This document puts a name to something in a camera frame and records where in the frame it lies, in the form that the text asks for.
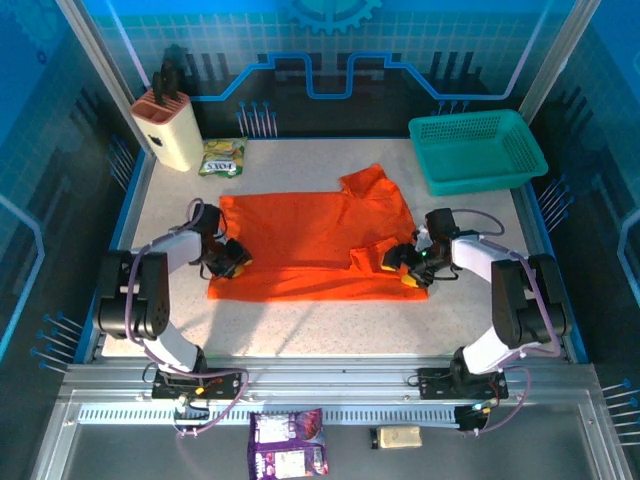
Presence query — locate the orange t-shirt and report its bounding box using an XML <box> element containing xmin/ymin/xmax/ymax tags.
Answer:
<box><xmin>206</xmin><ymin>163</ymin><xmax>430</xmax><ymax>304</ymax></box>

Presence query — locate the teal plastic basket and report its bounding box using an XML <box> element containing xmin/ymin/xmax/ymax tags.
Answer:
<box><xmin>408</xmin><ymin>108</ymin><xmax>549</xmax><ymax>197</ymax></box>

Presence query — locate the green yellow snack bag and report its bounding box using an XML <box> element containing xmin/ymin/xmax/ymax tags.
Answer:
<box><xmin>198</xmin><ymin>136</ymin><xmax>250</xmax><ymax>178</ymax></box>

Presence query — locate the beige knife block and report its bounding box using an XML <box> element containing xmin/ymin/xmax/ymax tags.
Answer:
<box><xmin>130</xmin><ymin>89</ymin><xmax>204</xmax><ymax>173</ymax></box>

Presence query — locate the beige sponge with black end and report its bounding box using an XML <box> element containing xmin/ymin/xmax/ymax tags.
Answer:
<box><xmin>369</xmin><ymin>424</ymin><xmax>424</xmax><ymax>450</ymax></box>

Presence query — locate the purple snack bag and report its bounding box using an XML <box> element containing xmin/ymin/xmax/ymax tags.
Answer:
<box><xmin>246</xmin><ymin>407</ymin><xmax>330</xmax><ymax>479</ymax></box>

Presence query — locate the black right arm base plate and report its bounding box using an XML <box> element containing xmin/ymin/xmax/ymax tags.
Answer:
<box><xmin>417</xmin><ymin>366</ymin><xmax>510</xmax><ymax>400</ymax></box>

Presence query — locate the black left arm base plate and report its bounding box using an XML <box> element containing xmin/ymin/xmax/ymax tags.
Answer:
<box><xmin>151</xmin><ymin>367</ymin><xmax>244</xmax><ymax>400</ymax></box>

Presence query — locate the long aluminium frame rail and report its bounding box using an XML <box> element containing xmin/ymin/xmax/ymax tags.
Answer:
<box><xmin>58</xmin><ymin>355</ymin><xmax>604</xmax><ymax>404</ymax></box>

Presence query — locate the slotted grey cable duct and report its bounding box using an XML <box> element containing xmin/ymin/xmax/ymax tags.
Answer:
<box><xmin>77</xmin><ymin>403</ymin><xmax>464</xmax><ymax>427</ymax></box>

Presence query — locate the black connector bracket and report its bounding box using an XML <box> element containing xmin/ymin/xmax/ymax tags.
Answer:
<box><xmin>453</xmin><ymin>403</ymin><xmax>494</xmax><ymax>434</ymax></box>

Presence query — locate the aluminium frame post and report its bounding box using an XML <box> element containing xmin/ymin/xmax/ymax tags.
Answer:
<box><xmin>516</xmin><ymin>0</ymin><xmax>604</xmax><ymax>126</ymax></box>
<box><xmin>53</xmin><ymin>0</ymin><xmax>154</xmax><ymax>154</ymax></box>

